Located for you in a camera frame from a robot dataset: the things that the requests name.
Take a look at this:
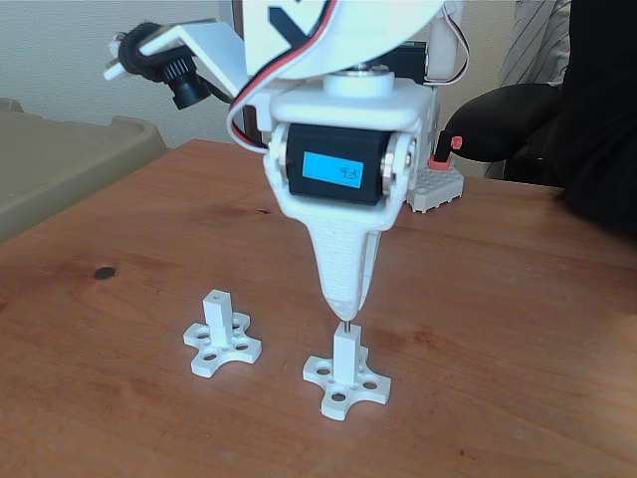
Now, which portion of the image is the beige plastic bin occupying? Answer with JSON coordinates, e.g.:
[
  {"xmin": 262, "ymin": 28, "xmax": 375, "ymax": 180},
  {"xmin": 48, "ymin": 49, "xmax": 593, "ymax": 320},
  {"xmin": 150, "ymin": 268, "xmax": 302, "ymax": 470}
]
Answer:
[{"xmin": 0, "ymin": 97, "xmax": 170, "ymax": 245}]

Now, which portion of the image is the red white servo wire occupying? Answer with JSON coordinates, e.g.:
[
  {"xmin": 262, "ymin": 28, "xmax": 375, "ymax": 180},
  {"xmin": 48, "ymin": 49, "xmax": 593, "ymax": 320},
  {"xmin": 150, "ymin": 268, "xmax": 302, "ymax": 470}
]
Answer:
[{"xmin": 226, "ymin": 0, "xmax": 349, "ymax": 150}]

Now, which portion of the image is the black camera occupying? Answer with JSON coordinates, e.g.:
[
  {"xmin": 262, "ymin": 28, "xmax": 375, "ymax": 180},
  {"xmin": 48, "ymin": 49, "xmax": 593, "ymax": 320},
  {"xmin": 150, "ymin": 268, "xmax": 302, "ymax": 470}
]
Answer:
[{"xmin": 157, "ymin": 53, "xmax": 214, "ymax": 112}]

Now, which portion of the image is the white camera bracket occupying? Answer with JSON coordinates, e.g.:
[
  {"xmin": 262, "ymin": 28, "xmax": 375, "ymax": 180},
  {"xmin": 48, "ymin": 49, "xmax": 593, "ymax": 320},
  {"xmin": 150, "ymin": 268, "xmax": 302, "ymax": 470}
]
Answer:
[{"xmin": 103, "ymin": 19, "xmax": 248, "ymax": 101}]

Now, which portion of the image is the black office chair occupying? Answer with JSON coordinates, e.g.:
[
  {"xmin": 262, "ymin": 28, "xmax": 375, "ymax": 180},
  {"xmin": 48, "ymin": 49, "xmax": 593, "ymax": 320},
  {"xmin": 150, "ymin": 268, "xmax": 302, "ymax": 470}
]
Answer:
[{"xmin": 447, "ymin": 83, "xmax": 571, "ymax": 185}]

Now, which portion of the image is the striped cloth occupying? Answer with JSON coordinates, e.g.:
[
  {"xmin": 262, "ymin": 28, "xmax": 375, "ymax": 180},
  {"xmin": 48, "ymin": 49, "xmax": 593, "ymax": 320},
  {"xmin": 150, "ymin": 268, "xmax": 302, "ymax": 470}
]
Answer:
[{"xmin": 486, "ymin": 0, "xmax": 573, "ymax": 180}]

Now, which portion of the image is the white printed stand with hole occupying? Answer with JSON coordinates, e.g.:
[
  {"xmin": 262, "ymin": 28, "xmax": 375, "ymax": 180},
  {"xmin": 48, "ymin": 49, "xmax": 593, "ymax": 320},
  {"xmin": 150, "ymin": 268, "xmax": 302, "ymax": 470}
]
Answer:
[
  {"xmin": 182, "ymin": 290, "xmax": 264, "ymax": 378},
  {"xmin": 302, "ymin": 326, "xmax": 393, "ymax": 420}
]

